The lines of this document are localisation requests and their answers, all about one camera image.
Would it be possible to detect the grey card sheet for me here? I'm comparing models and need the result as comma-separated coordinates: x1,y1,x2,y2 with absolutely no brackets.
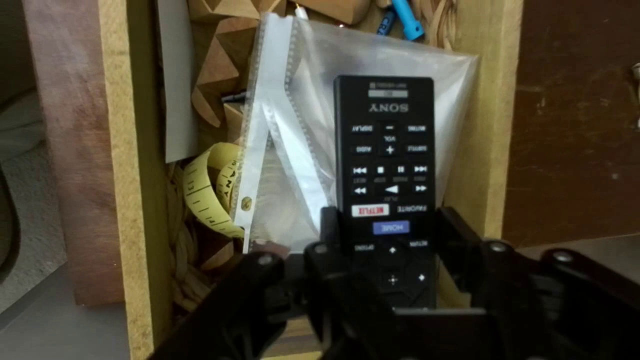
156,0,200,164

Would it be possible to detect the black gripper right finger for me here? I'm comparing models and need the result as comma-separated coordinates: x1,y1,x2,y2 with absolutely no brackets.
435,206,640,360

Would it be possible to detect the yellow measuring tape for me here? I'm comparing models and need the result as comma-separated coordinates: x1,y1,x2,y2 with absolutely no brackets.
182,141,247,241

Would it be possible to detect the brown faceted wooden block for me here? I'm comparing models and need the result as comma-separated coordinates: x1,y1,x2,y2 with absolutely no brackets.
187,0,263,131

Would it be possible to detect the wooden crate box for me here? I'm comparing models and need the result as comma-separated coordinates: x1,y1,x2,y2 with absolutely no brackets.
95,0,525,360

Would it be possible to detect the light blue marker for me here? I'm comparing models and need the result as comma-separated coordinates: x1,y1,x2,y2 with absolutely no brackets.
387,0,428,45

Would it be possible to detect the black Sony remote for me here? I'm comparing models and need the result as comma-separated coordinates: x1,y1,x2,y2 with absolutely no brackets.
332,75,437,313

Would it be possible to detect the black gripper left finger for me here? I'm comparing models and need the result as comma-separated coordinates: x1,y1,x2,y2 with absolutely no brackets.
147,206,401,360

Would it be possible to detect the clear plastic bag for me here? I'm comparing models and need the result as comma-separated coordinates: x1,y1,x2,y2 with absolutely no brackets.
233,12,480,257

